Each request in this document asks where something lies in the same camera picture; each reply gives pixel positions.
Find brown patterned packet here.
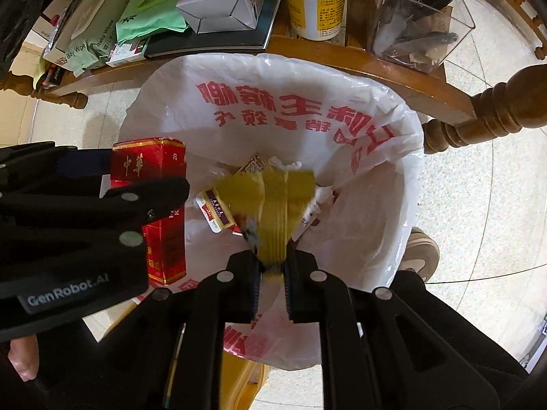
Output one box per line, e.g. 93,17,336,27
233,154,274,177

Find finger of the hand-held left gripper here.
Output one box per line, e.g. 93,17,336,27
0,177,191,261
0,141,114,199

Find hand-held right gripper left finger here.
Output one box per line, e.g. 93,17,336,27
81,252,262,410

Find dark cloth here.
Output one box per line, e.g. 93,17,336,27
0,0,56,69

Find red white flat box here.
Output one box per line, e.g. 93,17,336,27
106,36,150,68

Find white plastic bag red print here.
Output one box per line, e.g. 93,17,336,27
120,51,425,370

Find white pill bottle yellow label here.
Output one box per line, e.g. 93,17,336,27
285,0,348,42

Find wooden chair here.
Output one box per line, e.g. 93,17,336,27
457,0,547,58

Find wooden table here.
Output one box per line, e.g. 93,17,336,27
0,0,547,154

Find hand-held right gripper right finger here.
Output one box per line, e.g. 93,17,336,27
283,251,501,410

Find dark notebook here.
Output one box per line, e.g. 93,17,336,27
143,0,286,59

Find beige shoe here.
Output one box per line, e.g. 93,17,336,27
399,227,441,283

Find person's left hand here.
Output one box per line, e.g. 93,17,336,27
8,334,41,382

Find black small packet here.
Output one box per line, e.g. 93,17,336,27
30,63,65,99

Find yellow wrapper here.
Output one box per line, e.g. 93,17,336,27
213,170,317,274

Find clear plastic container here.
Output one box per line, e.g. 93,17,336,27
368,0,476,73

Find white purple cigarette pack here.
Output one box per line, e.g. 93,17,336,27
197,188,240,233

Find red cigarette box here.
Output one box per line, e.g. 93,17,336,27
112,137,189,287

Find pale green wipes packet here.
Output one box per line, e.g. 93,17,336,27
88,0,143,61
42,0,117,70

